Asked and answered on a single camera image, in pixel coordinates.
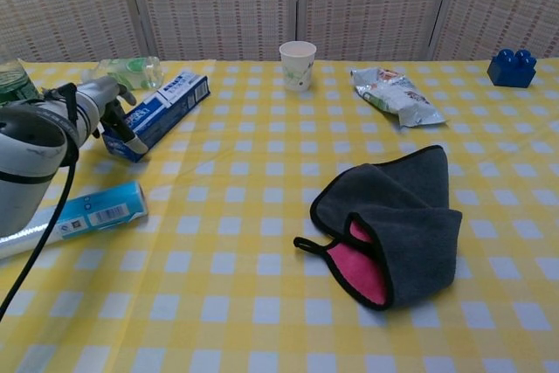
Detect cling film roll blue label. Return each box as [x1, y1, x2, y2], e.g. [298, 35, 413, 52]
[0, 180, 149, 261]

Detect clear bottle light green label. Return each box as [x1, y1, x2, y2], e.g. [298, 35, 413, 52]
[81, 56, 165, 93]

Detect blue toothpaste box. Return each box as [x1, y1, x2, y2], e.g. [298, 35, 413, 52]
[100, 73, 211, 163]

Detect crumpled silver snack bag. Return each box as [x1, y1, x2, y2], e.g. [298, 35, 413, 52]
[349, 66, 447, 129]

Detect white paper cup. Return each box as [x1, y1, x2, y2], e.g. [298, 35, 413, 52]
[279, 40, 317, 93]

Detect green label water bottle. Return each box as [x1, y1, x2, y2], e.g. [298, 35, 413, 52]
[0, 58, 44, 107]

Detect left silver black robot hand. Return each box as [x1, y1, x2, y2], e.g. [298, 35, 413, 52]
[74, 75, 148, 156]

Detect woven folding screen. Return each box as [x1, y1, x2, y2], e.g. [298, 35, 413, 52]
[0, 0, 559, 64]

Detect blue toy building block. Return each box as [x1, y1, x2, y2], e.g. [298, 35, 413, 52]
[487, 47, 538, 88]

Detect yellow checked tablecloth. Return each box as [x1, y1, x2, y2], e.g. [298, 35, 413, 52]
[0, 58, 559, 373]

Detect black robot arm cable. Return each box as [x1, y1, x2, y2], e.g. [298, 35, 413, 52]
[0, 82, 80, 322]

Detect grey and pink towel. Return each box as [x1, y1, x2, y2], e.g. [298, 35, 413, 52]
[293, 144, 464, 313]

